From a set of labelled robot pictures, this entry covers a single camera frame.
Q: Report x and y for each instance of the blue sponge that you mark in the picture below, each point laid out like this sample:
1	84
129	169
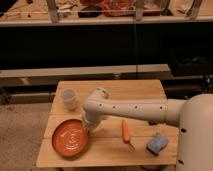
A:
157	144

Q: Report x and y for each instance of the wooden table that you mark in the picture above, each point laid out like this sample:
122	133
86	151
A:
106	147

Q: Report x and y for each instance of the orange carrot toy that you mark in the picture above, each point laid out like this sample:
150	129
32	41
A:
126	135

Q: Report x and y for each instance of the orange ceramic bowl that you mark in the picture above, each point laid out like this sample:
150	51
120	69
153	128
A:
69	138

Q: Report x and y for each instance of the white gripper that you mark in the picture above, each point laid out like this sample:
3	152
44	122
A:
90	122

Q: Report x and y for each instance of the metal shelf frame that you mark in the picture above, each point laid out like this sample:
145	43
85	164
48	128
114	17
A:
14	13

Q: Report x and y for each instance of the red object on shelf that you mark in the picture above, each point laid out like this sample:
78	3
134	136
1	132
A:
116	8

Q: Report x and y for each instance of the translucent plastic cup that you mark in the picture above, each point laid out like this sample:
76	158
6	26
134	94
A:
68	98

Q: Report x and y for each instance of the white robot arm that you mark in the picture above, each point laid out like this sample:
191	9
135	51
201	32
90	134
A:
193	117

